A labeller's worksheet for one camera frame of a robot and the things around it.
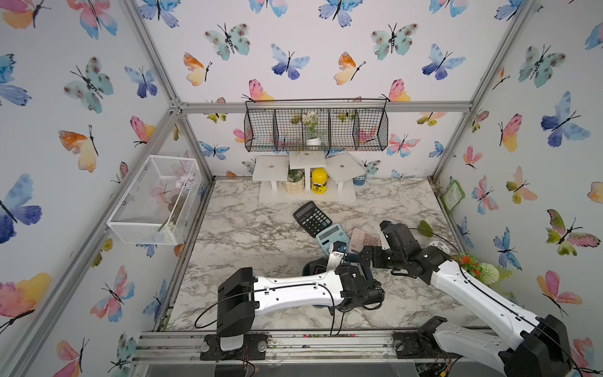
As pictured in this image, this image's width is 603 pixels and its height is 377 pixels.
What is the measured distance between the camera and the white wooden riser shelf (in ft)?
3.24

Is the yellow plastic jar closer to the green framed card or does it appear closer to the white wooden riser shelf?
the white wooden riser shelf

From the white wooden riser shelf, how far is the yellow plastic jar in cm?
1

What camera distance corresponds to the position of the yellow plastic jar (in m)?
1.06
